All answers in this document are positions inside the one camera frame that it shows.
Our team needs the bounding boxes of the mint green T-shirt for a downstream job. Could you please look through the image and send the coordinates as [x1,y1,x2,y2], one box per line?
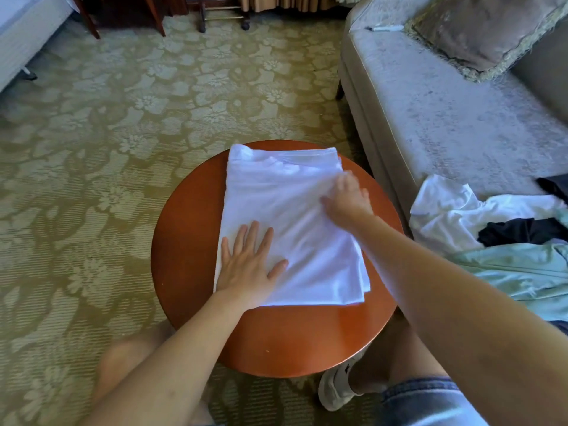
[444,239,568,322]

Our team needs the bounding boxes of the person's right leg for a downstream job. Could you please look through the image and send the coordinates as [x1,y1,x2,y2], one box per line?
[348,317,452,396]

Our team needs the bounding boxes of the person's right hand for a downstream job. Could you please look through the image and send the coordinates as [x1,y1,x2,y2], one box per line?
[320,170,375,231]

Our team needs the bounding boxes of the dark wooden nightstand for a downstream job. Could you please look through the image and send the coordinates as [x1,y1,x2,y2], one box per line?
[71,0,167,39]

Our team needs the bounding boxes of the black valet stand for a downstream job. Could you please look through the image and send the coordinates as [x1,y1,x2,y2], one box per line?
[195,0,251,34]

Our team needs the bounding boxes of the brown fringed cushion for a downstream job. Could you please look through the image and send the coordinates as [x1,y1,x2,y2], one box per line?
[406,0,568,82]

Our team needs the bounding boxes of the white sneaker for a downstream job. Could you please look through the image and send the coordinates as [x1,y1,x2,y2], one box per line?
[318,346,369,412]

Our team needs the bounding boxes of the person's left hand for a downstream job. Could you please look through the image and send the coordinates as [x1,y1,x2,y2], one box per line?
[215,221,289,311]

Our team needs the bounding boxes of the white tiger print T-shirt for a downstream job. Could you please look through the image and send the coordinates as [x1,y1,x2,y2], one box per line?
[213,144,372,307]

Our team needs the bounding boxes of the grey velvet chaise sofa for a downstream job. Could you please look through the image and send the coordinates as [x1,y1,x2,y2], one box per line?
[335,0,568,229]

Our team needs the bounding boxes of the pile of clothes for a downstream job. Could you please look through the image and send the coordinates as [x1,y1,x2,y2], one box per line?
[408,173,568,334]

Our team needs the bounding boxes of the round wooden table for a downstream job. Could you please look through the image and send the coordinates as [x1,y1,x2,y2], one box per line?
[151,140,405,378]

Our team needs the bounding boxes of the white bed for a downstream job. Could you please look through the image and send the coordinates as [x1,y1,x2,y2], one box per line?
[0,0,76,92]

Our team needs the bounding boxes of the blue denim shorts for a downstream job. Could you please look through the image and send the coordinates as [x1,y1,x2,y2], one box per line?
[380,377,489,426]

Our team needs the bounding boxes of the beige curtain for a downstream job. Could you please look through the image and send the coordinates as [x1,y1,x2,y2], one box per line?
[240,0,338,14]

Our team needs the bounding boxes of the person's right forearm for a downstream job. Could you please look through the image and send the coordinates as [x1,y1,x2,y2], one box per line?
[350,212,568,426]

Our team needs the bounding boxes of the person's left forearm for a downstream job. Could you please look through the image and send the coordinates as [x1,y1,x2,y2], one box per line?
[80,288,263,426]

